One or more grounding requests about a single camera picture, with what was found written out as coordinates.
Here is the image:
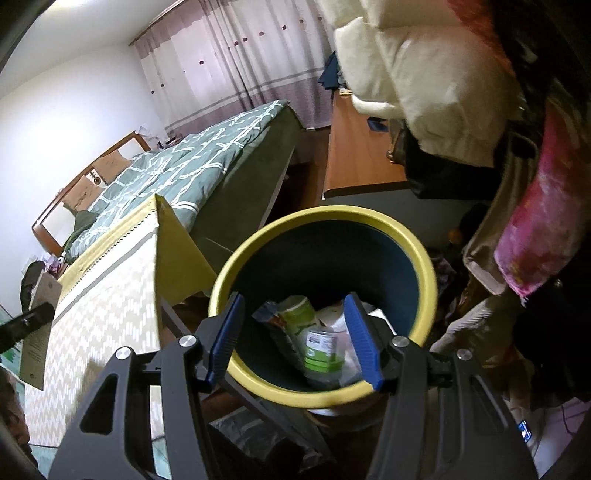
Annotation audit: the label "table with chevron tablecloth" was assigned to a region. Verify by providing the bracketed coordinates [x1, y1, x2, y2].
[21, 194, 218, 448]

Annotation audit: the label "blue foil wrapper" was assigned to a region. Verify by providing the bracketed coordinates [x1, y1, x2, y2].
[252, 300, 280, 324]

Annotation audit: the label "pink dotted cloth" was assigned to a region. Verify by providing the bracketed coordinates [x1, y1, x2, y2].
[478, 0, 511, 56]

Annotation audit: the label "mauve and white curtain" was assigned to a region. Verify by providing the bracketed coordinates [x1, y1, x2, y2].
[129, 0, 340, 134]

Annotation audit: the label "wooden bed headboard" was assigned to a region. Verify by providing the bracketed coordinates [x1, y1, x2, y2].
[31, 130, 153, 257]

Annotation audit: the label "plastic bottle with green label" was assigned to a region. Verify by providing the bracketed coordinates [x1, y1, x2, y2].
[302, 325, 352, 388]

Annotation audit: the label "wooden desk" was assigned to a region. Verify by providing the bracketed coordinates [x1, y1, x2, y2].
[322, 90, 411, 201]

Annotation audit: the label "white puffer jacket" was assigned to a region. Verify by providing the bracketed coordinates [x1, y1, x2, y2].
[316, 0, 525, 169]

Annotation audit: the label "beige bag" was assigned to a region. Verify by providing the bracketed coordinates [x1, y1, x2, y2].
[462, 134, 541, 296]

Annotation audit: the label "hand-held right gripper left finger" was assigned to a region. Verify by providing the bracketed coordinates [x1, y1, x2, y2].
[48, 292, 246, 480]

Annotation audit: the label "black bag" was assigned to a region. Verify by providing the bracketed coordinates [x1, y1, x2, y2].
[406, 120, 504, 201]

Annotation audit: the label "dark green bed base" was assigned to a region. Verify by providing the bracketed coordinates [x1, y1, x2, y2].
[189, 104, 305, 273]

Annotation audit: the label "bed with green quilt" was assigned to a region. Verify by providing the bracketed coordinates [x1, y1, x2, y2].
[69, 99, 291, 261]

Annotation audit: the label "yellow rimmed trash bin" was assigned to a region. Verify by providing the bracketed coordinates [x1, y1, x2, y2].
[208, 205, 438, 416]

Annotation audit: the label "pink white patterned cloth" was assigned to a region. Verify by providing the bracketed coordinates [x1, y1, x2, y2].
[494, 106, 585, 301]

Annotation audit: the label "pale pink cloth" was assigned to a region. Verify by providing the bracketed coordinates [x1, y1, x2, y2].
[531, 397, 578, 462]

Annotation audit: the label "blue clothes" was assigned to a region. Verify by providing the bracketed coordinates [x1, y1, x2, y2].
[318, 51, 352, 90]

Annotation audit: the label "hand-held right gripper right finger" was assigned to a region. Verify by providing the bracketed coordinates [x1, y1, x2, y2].
[343, 292, 540, 480]

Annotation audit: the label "dark green pillow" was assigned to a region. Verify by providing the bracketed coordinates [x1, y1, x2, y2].
[65, 210, 100, 259]

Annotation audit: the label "dark coat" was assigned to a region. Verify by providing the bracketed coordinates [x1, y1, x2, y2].
[517, 258, 591, 407]

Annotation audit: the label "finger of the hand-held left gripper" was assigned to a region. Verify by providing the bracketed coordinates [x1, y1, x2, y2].
[0, 300, 57, 354]

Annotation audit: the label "printed paper tag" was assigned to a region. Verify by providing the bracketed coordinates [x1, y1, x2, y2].
[21, 270, 63, 391]

